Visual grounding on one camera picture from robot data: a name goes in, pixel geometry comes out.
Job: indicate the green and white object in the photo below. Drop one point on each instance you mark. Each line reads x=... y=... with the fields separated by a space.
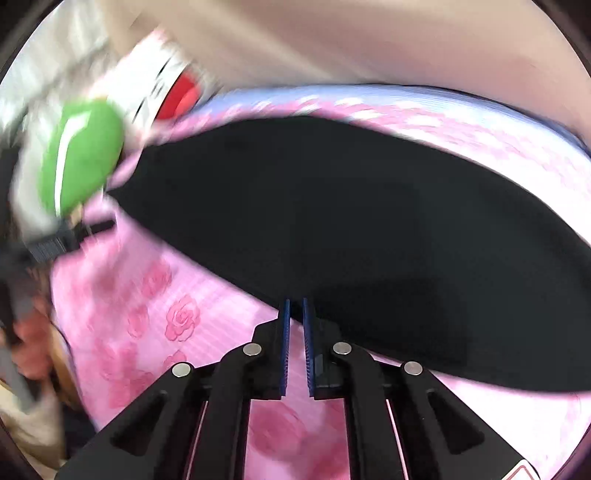
x=78 y=157

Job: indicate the black pants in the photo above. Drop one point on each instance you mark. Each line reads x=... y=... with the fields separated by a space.
x=323 y=207

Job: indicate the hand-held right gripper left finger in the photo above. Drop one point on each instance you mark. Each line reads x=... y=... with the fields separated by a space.
x=285 y=350

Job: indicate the person's left hand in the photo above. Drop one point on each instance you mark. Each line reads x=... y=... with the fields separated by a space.
x=30 y=344

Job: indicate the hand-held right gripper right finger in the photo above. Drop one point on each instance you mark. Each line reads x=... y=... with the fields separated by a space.
x=308 y=355

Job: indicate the white and red box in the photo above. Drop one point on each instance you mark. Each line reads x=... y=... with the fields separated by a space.
x=161 y=78

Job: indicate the light grey cloth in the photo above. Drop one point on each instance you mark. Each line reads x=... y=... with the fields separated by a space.
x=55 y=69

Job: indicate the pink floral blanket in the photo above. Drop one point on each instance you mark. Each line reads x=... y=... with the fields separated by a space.
x=184 y=286

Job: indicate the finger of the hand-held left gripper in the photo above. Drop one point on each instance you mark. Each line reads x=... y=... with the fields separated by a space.
x=94 y=230

